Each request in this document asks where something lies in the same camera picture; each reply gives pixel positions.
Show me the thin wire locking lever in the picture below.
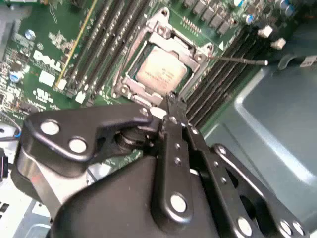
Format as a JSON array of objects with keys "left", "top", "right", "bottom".
[{"left": 210, "top": 55, "right": 269, "bottom": 66}]

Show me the silver CPU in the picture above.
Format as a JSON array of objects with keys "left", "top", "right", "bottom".
[{"left": 128, "top": 44, "right": 195, "bottom": 97}]

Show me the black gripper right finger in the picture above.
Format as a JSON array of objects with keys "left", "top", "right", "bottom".
[{"left": 176, "top": 98, "right": 311, "bottom": 238}]

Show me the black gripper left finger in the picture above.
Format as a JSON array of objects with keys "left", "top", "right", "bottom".
[{"left": 11, "top": 93, "right": 194, "bottom": 228}]

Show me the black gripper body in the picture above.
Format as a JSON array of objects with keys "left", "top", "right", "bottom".
[{"left": 51, "top": 157, "right": 233, "bottom": 238}]

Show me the metal socket cover frame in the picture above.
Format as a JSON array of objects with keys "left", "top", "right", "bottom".
[{"left": 120, "top": 31, "right": 215, "bottom": 106}]

